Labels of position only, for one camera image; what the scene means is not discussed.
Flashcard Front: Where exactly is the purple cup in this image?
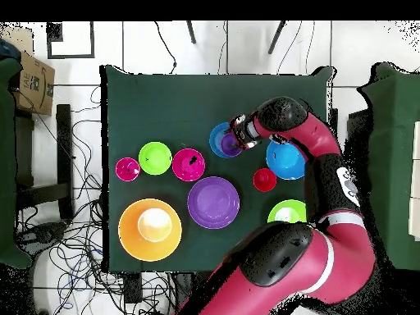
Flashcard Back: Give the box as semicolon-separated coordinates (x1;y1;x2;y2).
220;131;244;158

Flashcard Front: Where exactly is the small blue bowl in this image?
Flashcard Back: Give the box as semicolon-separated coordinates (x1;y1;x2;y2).
208;121;245;159

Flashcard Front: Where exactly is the small pink bowl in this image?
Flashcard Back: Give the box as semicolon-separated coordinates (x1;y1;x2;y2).
171;148;207;182

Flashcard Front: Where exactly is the purple bowl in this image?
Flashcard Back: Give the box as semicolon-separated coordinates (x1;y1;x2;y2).
187;176;241;230

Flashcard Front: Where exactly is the large yellow bowl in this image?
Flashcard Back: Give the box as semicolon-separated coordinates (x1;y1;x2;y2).
117;198;183;263

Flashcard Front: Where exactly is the red cup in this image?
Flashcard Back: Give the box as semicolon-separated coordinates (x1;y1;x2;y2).
114;157;141;182
253;167;277;193

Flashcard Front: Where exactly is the large blue bowl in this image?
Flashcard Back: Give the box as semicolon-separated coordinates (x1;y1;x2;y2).
265;139;308;180

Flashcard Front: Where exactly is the dark green tablecloth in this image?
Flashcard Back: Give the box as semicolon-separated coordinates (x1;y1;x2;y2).
99;64;337;274

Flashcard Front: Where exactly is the large green bowl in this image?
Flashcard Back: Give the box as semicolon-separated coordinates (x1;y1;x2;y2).
267;199;308;225

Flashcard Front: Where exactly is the small green bowl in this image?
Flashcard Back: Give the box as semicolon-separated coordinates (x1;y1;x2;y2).
138;141;173;176

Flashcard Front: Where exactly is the black tripod leg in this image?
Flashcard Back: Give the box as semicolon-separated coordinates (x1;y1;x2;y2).
185;21;198;45
267;21;287;56

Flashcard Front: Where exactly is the green cloth covered table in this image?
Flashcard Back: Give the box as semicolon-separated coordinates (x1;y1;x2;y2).
355;62;420;273
0;57;33;270

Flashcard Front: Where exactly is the black bench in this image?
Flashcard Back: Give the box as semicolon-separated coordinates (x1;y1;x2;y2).
14;103;75;221

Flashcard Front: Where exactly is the cardboard box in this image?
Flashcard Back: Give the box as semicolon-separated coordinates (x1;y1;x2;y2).
12;50;56;116

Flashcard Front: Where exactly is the grey stand base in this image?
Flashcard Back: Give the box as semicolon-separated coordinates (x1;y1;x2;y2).
16;221;68;252

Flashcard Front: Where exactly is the black floor cable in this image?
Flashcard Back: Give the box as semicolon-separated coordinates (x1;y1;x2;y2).
153;21;179;75

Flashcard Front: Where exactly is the black square floor frame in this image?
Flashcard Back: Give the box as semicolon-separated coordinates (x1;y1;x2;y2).
45;21;96;61

